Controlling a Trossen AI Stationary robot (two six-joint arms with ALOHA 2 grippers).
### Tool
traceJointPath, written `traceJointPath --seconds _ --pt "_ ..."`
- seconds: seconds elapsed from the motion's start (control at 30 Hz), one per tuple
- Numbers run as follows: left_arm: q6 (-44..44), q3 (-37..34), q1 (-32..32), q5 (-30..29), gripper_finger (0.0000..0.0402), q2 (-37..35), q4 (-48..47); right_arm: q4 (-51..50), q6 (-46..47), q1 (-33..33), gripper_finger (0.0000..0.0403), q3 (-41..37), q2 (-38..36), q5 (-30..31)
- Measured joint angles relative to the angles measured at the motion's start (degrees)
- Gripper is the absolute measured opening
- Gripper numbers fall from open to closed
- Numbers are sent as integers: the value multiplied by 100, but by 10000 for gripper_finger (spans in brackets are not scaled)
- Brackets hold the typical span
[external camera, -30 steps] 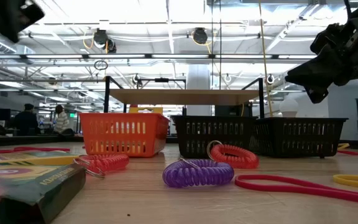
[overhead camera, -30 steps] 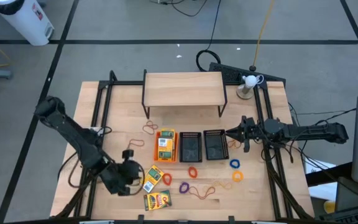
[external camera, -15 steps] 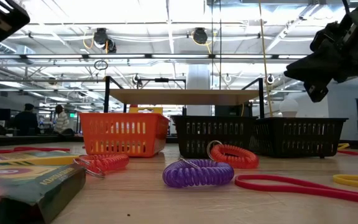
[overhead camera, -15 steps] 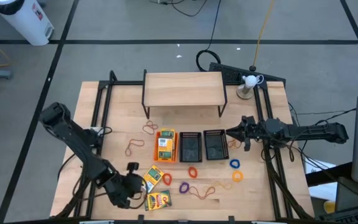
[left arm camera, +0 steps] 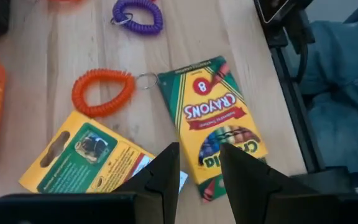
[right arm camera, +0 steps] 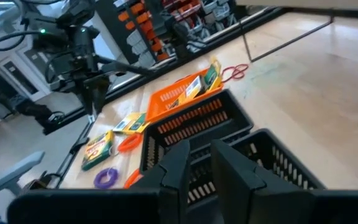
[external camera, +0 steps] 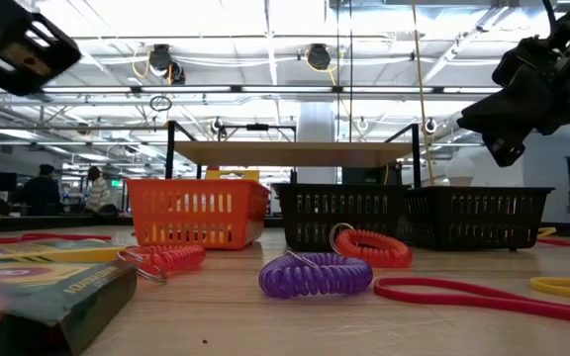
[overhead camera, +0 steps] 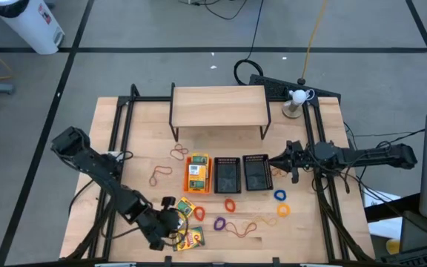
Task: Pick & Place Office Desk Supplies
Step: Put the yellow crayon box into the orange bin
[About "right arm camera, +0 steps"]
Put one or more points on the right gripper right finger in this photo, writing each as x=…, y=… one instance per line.
x=238, y=186

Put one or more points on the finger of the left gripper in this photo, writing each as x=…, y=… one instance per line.
x=102, y=90
x=89, y=96

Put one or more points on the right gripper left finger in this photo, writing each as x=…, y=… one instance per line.
x=176, y=174

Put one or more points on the orange coil wristband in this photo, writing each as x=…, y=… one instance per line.
x=130, y=180

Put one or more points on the black plastic basket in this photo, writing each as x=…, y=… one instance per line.
x=275, y=146
x=197, y=130

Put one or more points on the orange plastic basket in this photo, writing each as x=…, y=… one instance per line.
x=158, y=107

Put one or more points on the red coil wristband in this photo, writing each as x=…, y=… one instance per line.
x=120, y=148

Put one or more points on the purple coil wristband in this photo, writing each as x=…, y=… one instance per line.
x=96, y=179

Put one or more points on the red rubber band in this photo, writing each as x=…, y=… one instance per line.
x=235, y=72

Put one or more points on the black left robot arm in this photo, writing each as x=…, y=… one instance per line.
x=79, y=18

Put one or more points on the black storage rack with bins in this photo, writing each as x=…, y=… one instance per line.
x=141, y=31

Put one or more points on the grey chair armrest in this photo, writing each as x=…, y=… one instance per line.
x=17, y=169

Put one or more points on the wooden shelf riser black legs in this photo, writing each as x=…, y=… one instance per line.
x=291, y=3

